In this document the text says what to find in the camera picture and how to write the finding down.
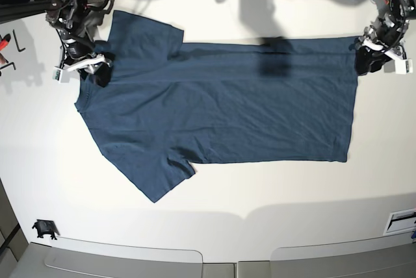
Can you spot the white label plate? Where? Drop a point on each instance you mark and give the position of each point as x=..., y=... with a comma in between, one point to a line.
x=400, y=222

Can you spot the grey right chair back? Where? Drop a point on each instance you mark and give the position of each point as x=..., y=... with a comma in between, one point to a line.
x=388, y=256

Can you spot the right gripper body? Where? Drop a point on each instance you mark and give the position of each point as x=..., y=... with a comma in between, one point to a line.
x=76, y=50

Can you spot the grey chair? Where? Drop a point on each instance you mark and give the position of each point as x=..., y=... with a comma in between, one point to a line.
x=45, y=261
x=388, y=256

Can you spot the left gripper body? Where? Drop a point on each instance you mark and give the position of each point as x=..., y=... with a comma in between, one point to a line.
x=388, y=32

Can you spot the black table clamp bracket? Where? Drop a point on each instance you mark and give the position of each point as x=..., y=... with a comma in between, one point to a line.
x=46, y=227

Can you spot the red handled tool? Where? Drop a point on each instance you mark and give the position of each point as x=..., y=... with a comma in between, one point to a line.
x=5, y=40

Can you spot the grey left chair back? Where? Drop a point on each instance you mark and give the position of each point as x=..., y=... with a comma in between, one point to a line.
x=45, y=261

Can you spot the silver hex key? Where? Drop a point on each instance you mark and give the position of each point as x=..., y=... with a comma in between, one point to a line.
x=9, y=64

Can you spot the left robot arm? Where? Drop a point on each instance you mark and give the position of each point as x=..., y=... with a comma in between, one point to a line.
x=399, y=9

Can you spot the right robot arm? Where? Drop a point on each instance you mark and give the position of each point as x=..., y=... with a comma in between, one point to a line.
x=73, y=20

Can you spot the black hex key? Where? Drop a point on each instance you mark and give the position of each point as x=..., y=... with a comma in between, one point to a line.
x=18, y=47

